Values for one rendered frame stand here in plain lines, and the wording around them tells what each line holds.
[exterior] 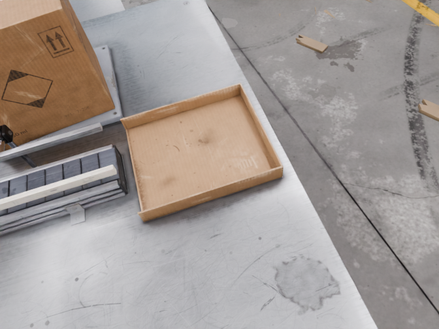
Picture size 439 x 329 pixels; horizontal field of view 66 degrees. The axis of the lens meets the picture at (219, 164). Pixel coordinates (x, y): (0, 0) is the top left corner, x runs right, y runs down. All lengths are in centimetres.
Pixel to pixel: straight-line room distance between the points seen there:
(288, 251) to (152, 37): 75
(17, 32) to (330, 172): 140
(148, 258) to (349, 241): 108
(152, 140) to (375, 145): 131
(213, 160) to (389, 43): 188
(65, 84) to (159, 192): 31
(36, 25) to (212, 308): 60
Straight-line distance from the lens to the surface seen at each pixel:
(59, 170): 79
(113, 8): 130
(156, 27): 115
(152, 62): 102
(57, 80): 82
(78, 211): 78
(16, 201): 76
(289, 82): 211
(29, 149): 75
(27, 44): 77
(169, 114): 84
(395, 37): 252
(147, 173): 76
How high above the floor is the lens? 145
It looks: 56 degrees down
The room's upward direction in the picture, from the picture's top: 11 degrees counter-clockwise
